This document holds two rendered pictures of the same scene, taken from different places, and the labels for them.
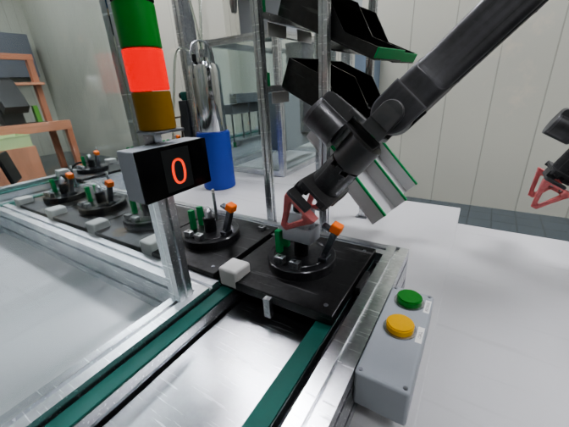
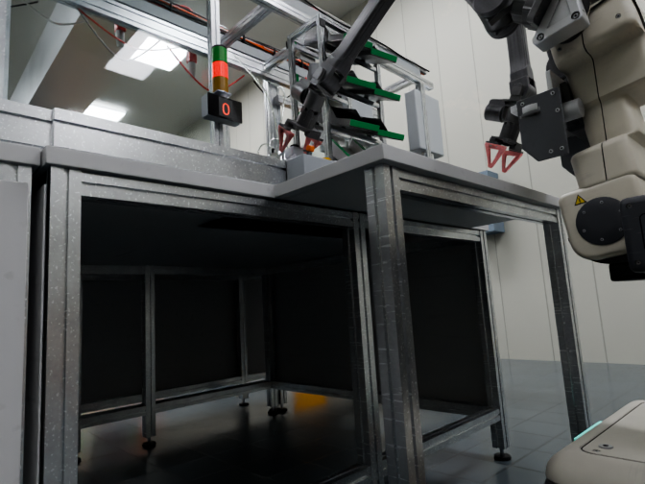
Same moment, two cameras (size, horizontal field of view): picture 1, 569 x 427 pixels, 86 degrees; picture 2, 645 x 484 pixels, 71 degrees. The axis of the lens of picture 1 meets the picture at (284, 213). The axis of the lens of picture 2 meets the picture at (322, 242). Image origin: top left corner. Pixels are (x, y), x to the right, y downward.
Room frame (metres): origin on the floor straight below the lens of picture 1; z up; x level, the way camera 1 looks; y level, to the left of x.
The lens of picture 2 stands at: (-0.80, -0.41, 0.58)
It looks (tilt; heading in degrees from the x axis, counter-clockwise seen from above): 8 degrees up; 13
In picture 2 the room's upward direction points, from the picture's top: 4 degrees counter-clockwise
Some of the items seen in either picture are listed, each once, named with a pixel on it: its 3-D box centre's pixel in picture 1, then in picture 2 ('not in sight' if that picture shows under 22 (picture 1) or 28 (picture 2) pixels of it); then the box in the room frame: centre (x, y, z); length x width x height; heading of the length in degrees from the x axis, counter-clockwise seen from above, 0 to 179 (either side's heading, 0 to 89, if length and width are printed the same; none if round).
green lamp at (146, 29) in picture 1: (137, 26); (219, 57); (0.45, 0.17, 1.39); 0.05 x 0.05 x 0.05
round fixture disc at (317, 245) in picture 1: (301, 257); not in sight; (0.54, -0.03, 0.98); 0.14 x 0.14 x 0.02
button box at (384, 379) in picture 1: (397, 342); (324, 174); (0.35, -0.17, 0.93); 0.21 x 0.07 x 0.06; 147
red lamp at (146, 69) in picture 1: (146, 70); (220, 72); (0.45, 0.17, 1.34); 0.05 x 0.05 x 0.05
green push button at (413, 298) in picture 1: (409, 300); not in sight; (0.41, -0.20, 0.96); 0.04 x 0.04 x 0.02
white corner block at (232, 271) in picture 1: (234, 273); not in sight; (0.51, 0.10, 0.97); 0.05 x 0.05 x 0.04; 57
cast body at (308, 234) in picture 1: (296, 220); (293, 157); (0.55, -0.02, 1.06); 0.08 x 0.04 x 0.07; 55
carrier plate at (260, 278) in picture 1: (301, 265); not in sight; (0.54, -0.03, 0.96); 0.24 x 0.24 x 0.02; 57
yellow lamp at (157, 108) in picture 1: (154, 110); (220, 86); (0.45, 0.17, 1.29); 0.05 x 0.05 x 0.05
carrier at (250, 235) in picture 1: (209, 221); not in sight; (0.68, 0.18, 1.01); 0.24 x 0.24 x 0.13; 57
